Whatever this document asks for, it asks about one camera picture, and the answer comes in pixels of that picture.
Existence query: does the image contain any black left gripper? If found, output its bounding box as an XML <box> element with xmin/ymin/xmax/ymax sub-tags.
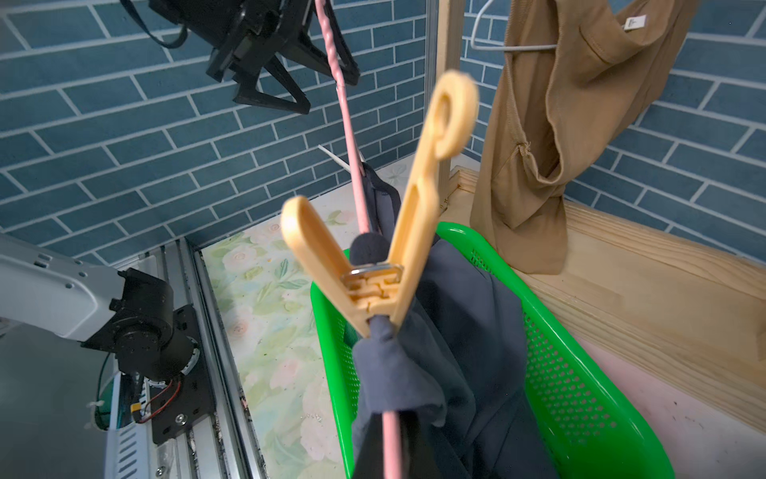
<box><xmin>149</xmin><ymin>0</ymin><xmax>361</xmax><ymax>115</ymax></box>

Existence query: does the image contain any yellow clothespin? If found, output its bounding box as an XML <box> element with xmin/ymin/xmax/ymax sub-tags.
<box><xmin>280</xmin><ymin>70</ymin><xmax>479</xmax><ymax>337</ymax></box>

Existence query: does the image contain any dark grey tank top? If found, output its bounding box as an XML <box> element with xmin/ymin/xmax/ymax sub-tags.
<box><xmin>349</xmin><ymin>160</ymin><xmax>561</xmax><ymax>479</ymax></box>

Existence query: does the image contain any pink wire hanger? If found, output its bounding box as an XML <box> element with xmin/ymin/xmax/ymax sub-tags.
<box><xmin>314</xmin><ymin>0</ymin><xmax>403</xmax><ymax>478</ymax></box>

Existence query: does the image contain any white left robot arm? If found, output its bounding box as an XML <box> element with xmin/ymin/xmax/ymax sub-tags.
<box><xmin>1</xmin><ymin>1</ymin><xmax>342</xmax><ymax>341</ymax></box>

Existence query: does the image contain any tan tank top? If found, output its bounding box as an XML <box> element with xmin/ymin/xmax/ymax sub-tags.
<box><xmin>470</xmin><ymin>1</ymin><xmax>697</xmax><ymax>275</ymax></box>

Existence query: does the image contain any green plastic basket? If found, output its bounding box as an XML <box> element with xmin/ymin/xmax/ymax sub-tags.
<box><xmin>310</xmin><ymin>222</ymin><xmax>674</xmax><ymax>478</ymax></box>

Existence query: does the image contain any wooden clothes rack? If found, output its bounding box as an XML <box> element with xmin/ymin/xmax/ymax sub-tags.
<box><xmin>470</xmin><ymin>1</ymin><xmax>765</xmax><ymax>430</ymax></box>

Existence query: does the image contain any white wire hanger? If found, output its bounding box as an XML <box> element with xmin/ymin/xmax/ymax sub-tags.
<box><xmin>469</xmin><ymin>0</ymin><xmax>561</xmax><ymax>54</ymax></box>

